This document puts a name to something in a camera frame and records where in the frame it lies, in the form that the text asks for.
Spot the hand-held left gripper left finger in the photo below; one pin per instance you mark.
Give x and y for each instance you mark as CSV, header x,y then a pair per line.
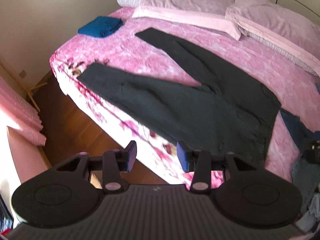
x,y
131,156

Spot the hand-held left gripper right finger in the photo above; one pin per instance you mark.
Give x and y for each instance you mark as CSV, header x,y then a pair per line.
x,y
182,158

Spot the black pants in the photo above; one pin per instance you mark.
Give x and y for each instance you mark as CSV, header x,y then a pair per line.
x,y
175,105

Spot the pile of grey-blue clothes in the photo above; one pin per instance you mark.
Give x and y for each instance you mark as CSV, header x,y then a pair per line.
x,y
306,180

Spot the pink board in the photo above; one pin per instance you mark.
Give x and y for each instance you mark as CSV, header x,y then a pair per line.
x,y
25,155

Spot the wooden stick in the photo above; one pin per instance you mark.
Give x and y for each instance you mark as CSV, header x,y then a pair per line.
x,y
33,97

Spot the bed with pink floral bedspread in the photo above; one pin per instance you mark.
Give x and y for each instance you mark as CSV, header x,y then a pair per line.
x,y
232,55

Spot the folded teal garment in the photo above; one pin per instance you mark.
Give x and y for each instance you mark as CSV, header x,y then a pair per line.
x,y
100,27

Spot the pink pillow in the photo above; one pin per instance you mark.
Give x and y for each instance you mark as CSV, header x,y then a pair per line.
x,y
272,17
185,2

